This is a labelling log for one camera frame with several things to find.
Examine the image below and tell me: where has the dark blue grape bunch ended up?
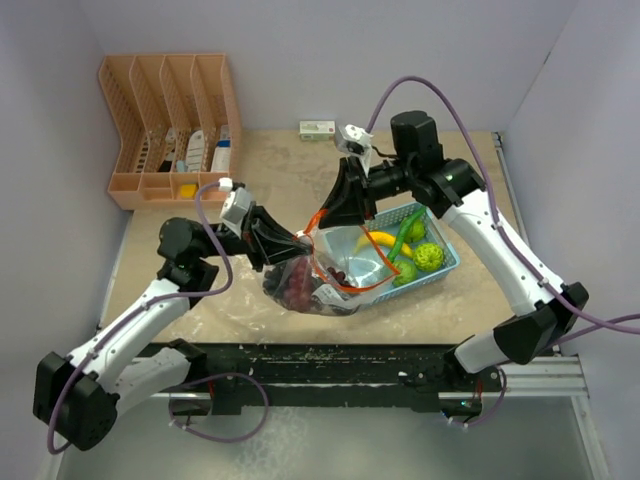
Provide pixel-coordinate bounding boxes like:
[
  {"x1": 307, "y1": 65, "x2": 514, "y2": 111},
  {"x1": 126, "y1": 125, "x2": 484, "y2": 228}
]
[{"x1": 262, "y1": 265, "x2": 284, "y2": 296}]

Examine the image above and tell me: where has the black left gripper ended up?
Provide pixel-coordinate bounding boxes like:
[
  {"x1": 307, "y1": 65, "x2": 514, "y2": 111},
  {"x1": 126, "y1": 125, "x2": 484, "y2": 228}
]
[{"x1": 198, "y1": 200, "x2": 313, "y2": 272}]

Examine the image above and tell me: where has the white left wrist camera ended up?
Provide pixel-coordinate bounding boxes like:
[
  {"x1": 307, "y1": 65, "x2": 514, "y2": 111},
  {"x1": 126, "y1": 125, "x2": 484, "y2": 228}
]
[{"x1": 219, "y1": 177, "x2": 253, "y2": 237}]

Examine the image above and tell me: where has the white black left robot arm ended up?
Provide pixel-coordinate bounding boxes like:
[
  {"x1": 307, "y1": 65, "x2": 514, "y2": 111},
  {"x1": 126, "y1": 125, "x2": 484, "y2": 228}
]
[{"x1": 33, "y1": 204, "x2": 310, "y2": 455}]

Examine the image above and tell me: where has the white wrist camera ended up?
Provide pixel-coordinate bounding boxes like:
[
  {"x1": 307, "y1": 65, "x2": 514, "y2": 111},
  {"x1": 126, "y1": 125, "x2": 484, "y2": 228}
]
[
  {"x1": 334, "y1": 124, "x2": 373, "y2": 175},
  {"x1": 219, "y1": 177, "x2": 253, "y2": 237}
]

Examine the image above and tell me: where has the small green white box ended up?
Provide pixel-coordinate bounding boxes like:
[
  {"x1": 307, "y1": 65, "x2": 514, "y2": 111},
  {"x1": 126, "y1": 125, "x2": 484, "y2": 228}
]
[{"x1": 299, "y1": 120, "x2": 336, "y2": 141}]

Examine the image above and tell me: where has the yellow-green custard apple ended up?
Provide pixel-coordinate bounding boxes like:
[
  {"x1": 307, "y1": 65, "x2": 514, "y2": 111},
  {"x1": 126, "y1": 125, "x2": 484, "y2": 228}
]
[{"x1": 413, "y1": 242, "x2": 445, "y2": 272}]

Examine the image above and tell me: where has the yellow block in organizer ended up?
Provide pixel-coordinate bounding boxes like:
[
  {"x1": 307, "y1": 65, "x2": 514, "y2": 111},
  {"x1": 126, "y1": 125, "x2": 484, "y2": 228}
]
[{"x1": 178, "y1": 184, "x2": 198, "y2": 200}]

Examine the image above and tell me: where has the black metal base frame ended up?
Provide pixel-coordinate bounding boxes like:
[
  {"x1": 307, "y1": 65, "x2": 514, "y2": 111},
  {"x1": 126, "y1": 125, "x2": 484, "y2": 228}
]
[{"x1": 162, "y1": 343, "x2": 502, "y2": 418}]

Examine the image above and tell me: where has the yellow banana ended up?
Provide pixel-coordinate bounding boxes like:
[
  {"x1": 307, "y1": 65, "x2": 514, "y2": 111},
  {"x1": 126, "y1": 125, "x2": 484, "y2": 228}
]
[{"x1": 354, "y1": 231, "x2": 413, "y2": 259}]

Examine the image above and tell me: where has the dark red grape bunch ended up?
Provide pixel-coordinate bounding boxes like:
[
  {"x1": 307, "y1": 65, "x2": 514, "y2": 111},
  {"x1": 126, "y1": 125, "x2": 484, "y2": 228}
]
[{"x1": 298, "y1": 267, "x2": 360, "y2": 316}]

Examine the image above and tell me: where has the light blue plastic basket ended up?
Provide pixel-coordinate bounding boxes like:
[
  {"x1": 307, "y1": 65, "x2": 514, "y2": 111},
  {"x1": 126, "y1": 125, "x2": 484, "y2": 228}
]
[{"x1": 319, "y1": 202, "x2": 461, "y2": 306}]

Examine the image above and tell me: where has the aluminium rail frame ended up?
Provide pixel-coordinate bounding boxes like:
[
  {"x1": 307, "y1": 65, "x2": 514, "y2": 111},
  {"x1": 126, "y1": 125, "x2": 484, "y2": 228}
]
[{"x1": 496, "y1": 128, "x2": 611, "y2": 479}]

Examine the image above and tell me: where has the clear zip top bag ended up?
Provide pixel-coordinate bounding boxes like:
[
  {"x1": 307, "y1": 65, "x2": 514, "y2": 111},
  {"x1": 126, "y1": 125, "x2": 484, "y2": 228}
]
[{"x1": 263, "y1": 211, "x2": 398, "y2": 311}]

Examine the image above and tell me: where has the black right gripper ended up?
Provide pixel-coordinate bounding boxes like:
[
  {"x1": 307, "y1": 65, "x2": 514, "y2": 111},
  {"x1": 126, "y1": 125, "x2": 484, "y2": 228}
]
[{"x1": 316, "y1": 155, "x2": 416, "y2": 229}]

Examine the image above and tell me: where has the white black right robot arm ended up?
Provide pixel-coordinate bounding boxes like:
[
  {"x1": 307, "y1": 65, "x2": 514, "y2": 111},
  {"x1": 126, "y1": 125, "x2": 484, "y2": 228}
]
[{"x1": 319, "y1": 111, "x2": 588, "y2": 391}]

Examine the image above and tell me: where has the orange plastic file organizer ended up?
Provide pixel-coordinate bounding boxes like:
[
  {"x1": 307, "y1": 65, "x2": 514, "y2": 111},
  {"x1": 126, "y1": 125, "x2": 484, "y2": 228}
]
[{"x1": 98, "y1": 53, "x2": 243, "y2": 211}]

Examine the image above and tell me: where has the white blue box in organizer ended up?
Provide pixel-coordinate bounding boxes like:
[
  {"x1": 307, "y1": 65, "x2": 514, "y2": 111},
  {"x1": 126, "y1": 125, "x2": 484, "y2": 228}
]
[{"x1": 209, "y1": 125, "x2": 231, "y2": 173}]

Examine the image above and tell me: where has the green custard apple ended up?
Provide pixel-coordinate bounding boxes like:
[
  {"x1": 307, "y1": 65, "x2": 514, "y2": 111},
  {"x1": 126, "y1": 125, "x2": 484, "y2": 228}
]
[{"x1": 392, "y1": 260, "x2": 418, "y2": 288}]

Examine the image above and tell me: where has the white bottle in organizer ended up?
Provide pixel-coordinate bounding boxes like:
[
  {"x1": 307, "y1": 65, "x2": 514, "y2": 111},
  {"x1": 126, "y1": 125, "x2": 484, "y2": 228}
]
[{"x1": 184, "y1": 130, "x2": 206, "y2": 172}]

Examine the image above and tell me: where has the green chili pepper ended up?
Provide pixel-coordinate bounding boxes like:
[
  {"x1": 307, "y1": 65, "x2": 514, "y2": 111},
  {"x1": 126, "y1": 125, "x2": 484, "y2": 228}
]
[{"x1": 387, "y1": 207, "x2": 426, "y2": 263}]

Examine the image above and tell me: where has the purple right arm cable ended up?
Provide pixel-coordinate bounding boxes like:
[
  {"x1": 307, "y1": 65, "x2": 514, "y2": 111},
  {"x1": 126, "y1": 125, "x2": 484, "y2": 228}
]
[{"x1": 366, "y1": 75, "x2": 640, "y2": 431}]

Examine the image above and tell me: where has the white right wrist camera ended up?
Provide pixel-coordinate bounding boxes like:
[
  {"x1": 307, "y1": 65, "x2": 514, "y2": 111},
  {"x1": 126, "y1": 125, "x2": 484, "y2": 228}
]
[{"x1": 334, "y1": 124, "x2": 373, "y2": 175}]

